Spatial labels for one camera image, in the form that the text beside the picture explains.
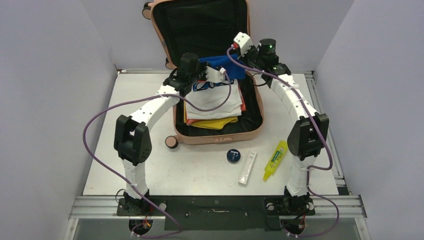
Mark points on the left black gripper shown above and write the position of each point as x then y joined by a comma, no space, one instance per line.
202,67

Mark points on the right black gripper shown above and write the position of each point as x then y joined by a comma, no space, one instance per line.
252,49

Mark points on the blue towel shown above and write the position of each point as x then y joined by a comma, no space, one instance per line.
223,61

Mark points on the white shirt blue print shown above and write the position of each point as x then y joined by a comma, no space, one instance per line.
218,100

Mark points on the red white patterned cloth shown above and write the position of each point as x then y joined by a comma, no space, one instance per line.
243,104

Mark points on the yellow cloth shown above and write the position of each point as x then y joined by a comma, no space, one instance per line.
211,124

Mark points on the yellow green bottle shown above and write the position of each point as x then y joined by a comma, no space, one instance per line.
275,159

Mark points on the white toothpaste tube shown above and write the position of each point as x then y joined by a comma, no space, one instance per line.
247,168

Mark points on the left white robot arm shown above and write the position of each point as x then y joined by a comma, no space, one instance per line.
132,139

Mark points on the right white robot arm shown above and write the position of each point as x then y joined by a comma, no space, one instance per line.
309,132

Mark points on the pink open suitcase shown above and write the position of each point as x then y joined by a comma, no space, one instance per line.
206,28

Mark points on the round dark blue tin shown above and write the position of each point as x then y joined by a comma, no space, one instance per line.
233,156

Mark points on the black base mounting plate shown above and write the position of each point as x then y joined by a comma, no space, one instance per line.
220,212

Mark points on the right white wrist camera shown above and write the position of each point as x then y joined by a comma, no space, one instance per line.
242,42

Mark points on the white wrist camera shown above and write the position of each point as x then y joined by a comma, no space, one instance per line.
215,75
242,42

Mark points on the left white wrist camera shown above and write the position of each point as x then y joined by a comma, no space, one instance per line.
215,75

